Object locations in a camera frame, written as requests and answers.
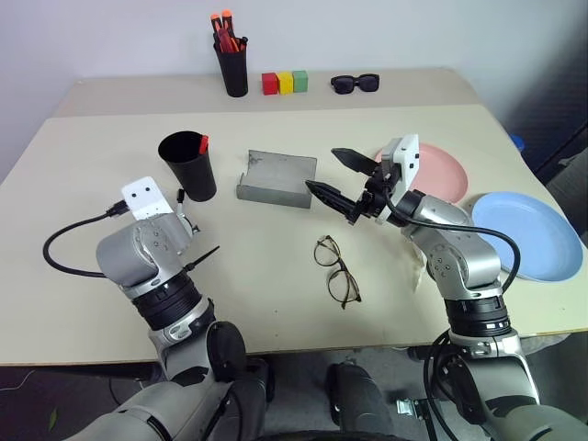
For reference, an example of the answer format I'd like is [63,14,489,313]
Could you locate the pink plate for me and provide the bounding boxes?
[374,142,469,207]

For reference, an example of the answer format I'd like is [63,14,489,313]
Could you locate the grey metal tray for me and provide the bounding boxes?
[235,149,319,210]

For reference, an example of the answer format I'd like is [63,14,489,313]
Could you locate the dark table frame bar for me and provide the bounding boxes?
[0,362,160,383]

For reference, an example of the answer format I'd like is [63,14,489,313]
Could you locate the tall black pen holder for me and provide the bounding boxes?
[212,36,251,98]

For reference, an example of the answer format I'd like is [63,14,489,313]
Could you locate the metal bracket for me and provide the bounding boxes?
[396,397,431,420]

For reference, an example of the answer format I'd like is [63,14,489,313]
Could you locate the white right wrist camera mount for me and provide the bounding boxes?
[379,133,421,204]

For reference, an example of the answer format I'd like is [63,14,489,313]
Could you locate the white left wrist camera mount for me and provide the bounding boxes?
[121,175,174,222]

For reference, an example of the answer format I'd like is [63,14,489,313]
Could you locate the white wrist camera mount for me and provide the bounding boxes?
[121,175,174,222]
[379,133,421,204]

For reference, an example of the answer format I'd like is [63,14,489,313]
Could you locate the black plastic cup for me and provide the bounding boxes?
[157,130,219,203]

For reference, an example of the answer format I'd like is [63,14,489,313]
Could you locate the black sunglasses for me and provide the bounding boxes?
[330,73,380,96]

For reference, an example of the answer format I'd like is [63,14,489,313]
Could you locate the tortoiseshell eyeglasses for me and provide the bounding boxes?
[313,234,363,311]

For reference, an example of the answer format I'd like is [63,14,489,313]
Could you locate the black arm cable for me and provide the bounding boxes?
[384,191,523,295]
[42,200,130,279]

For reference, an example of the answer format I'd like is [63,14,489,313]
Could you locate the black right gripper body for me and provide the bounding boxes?
[346,160,400,227]

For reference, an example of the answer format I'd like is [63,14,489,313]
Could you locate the dark rounded shape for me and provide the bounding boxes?
[227,356,277,417]
[324,361,394,431]

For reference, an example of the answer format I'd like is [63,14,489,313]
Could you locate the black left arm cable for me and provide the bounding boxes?
[42,200,130,279]

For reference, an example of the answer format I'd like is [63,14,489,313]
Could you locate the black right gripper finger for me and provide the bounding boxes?
[331,147,383,176]
[304,179,359,221]

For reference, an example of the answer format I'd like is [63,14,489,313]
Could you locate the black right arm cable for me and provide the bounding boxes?
[384,191,523,295]

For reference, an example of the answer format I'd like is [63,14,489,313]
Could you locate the black shoulder cable bundle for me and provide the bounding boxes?
[421,329,477,427]

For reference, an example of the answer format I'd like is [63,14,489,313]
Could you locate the black zip tie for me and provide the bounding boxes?
[182,245,221,273]

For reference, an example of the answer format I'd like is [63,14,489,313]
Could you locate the blue plate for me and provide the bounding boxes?
[471,191,585,283]

